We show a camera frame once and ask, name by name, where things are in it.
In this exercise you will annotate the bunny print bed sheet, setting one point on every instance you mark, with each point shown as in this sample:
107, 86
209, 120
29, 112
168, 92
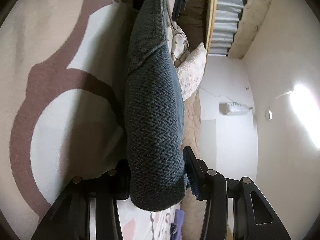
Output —
63, 73

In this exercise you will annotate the grey curtain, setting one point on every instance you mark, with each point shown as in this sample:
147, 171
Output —
228, 14

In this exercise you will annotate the round white ceiling fixture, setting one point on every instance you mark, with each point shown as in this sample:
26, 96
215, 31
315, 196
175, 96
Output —
268, 115

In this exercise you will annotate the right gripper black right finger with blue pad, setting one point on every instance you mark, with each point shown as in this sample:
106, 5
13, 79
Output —
254, 217

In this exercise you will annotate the fluffy pink pillow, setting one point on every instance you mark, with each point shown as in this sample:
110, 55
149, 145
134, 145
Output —
191, 71

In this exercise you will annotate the purple cloth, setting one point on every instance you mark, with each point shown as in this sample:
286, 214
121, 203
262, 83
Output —
176, 226

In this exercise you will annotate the beige fleece blanket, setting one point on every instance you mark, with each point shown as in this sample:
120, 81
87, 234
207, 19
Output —
194, 210

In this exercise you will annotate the beige curtain valance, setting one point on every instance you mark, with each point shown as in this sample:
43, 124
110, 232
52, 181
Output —
253, 15

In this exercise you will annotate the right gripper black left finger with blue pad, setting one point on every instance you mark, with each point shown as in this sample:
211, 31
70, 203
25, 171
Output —
87, 209

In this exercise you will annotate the wooden headboard shelf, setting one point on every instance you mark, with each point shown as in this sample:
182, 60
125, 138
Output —
197, 20

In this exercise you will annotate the blue knitted sweater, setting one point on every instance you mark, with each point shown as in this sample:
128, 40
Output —
154, 114

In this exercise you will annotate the hanging white bottle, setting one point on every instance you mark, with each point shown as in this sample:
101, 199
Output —
233, 108

